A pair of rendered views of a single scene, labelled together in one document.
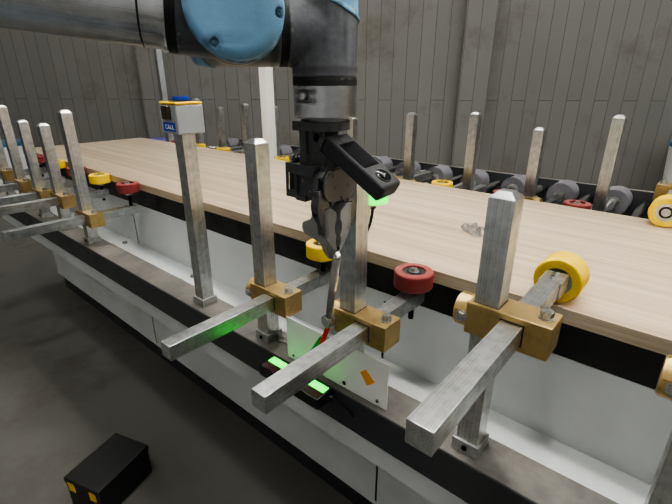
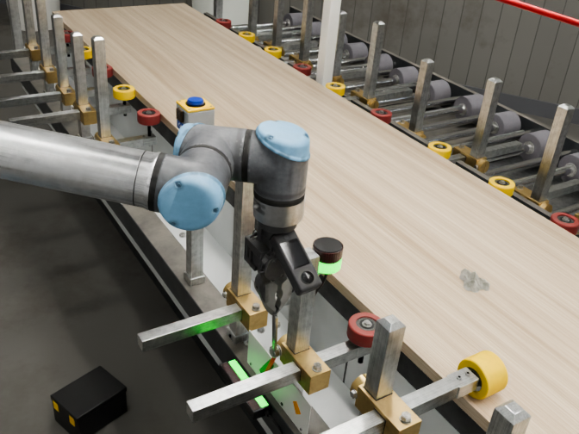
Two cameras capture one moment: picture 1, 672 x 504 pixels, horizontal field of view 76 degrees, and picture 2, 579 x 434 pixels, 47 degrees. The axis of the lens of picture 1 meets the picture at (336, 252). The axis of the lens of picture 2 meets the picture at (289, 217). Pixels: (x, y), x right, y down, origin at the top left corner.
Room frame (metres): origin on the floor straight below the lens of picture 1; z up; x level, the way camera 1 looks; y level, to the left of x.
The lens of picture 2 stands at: (-0.33, -0.27, 1.82)
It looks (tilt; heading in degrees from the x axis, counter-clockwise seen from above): 31 degrees down; 15
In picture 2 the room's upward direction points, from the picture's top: 5 degrees clockwise
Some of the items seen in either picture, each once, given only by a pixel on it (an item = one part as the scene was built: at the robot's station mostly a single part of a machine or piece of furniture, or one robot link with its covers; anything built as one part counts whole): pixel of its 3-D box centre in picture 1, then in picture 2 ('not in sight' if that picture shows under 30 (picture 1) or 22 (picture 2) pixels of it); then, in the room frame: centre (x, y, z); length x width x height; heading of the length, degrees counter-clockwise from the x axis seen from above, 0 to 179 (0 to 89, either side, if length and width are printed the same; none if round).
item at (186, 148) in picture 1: (195, 224); (194, 210); (1.04, 0.36, 0.93); 0.05 x 0.05 x 0.45; 49
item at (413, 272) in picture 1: (412, 293); (364, 342); (0.79, -0.16, 0.85); 0.08 x 0.08 x 0.11
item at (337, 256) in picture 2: not in sight; (327, 250); (0.74, -0.06, 1.10); 0.06 x 0.06 x 0.02
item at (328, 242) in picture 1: (317, 231); (263, 292); (0.63, 0.03, 1.04); 0.06 x 0.03 x 0.09; 50
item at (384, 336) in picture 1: (363, 322); (302, 361); (0.69, -0.05, 0.85); 0.14 x 0.06 x 0.05; 49
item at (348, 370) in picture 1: (332, 360); (276, 382); (0.71, 0.01, 0.75); 0.26 x 0.01 x 0.10; 49
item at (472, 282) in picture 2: (477, 226); (475, 277); (1.05, -0.37, 0.91); 0.09 x 0.07 x 0.02; 26
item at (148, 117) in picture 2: (129, 196); (149, 126); (1.60, 0.79, 0.85); 0.08 x 0.08 x 0.11
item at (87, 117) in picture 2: (62, 198); (84, 111); (1.67, 1.09, 0.83); 0.14 x 0.06 x 0.05; 49
